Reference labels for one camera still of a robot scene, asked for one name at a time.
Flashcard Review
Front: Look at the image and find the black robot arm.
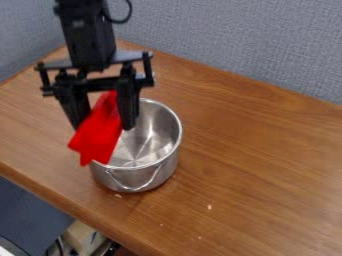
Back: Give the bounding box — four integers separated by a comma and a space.
35, 0, 155, 130

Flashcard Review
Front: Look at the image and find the red plastic block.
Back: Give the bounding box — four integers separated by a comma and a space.
68, 90, 123, 166

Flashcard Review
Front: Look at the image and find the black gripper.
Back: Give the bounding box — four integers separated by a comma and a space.
35, 13, 153, 131

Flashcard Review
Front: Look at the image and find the metal pot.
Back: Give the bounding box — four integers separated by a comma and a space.
89, 98, 183, 193

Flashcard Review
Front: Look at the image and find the beige box under table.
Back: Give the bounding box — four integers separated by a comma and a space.
61, 220, 108, 256

